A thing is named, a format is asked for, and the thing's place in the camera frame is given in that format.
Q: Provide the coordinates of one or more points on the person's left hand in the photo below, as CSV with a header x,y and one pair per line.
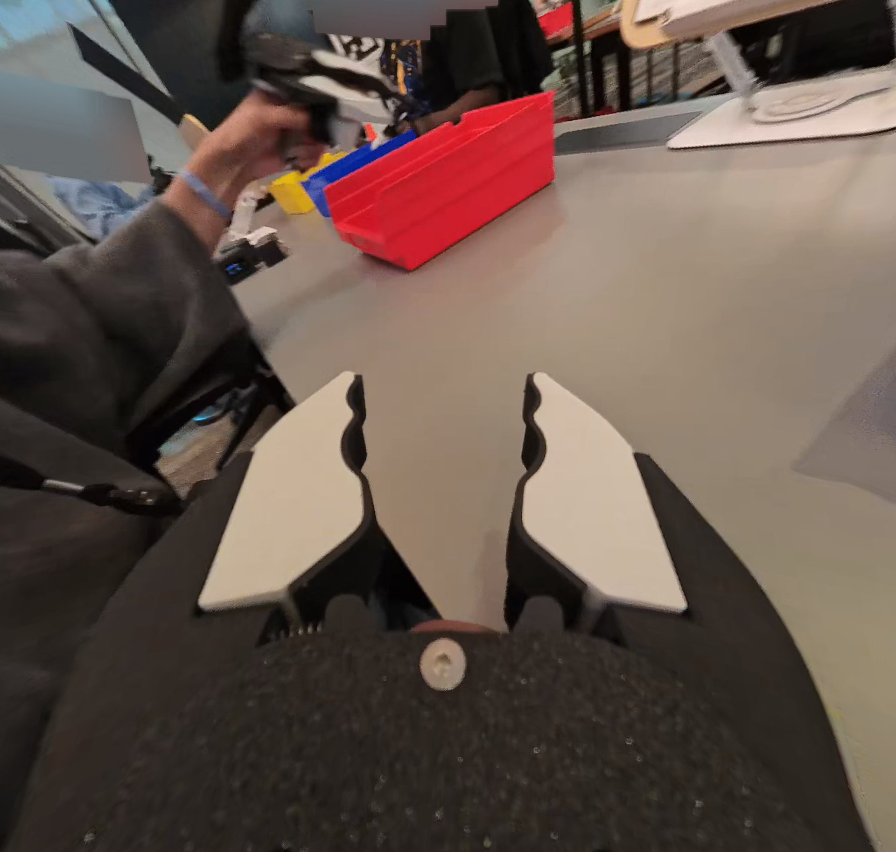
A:
x,y
252,138

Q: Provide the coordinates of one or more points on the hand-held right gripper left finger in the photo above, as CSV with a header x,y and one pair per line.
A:
x,y
287,516

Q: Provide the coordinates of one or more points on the red plastic bin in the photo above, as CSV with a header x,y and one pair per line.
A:
x,y
462,180

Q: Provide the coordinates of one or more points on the blue plastic bin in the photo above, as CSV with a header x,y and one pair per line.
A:
x,y
357,166

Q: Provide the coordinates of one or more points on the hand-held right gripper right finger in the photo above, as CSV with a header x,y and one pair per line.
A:
x,y
602,516

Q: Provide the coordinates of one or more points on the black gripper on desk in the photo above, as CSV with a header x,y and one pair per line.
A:
x,y
249,253

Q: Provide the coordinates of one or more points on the yellow plastic bin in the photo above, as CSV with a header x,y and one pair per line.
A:
x,y
301,187

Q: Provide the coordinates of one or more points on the blue wristband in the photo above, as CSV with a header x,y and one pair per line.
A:
x,y
203,194

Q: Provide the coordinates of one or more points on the person's black chair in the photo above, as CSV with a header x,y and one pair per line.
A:
x,y
224,397

